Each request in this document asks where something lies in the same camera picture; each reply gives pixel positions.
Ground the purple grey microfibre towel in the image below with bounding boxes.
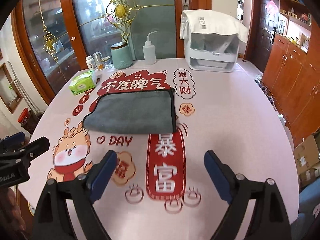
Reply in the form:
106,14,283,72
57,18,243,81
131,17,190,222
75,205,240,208
83,88,176,134

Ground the red lidded container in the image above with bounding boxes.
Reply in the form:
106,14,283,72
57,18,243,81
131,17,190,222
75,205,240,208
17,108,30,126

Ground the cardboard box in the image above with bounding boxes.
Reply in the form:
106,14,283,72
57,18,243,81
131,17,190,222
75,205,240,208
293,131,319,188

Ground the green tissue pack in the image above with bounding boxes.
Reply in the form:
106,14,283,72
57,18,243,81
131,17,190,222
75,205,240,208
69,70,97,95

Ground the white pill bottle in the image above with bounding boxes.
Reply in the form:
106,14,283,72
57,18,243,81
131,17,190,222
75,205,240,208
86,55,97,70

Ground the small glass jar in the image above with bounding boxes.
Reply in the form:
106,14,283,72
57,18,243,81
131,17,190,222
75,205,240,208
101,56,112,69

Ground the cartoon printed tablecloth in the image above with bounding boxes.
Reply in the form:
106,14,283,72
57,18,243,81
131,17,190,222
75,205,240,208
20,59,299,239

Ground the glass sliding door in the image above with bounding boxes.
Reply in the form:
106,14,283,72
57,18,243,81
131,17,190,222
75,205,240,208
10,0,212,103

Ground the teal ceramic canister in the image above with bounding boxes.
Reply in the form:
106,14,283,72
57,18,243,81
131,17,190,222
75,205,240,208
111,42,133,69

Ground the brown wooden cabinet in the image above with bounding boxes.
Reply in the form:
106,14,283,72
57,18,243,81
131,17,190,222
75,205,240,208
262,0,319,146

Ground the white squeeze bottle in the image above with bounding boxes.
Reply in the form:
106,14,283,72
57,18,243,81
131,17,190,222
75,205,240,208
143,31,158,65

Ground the white appliance with cloth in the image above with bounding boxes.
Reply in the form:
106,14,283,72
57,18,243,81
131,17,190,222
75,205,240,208
180,9,248,73

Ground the dark wooden entrance door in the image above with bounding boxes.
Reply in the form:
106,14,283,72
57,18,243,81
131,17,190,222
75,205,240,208
244,0,279,73

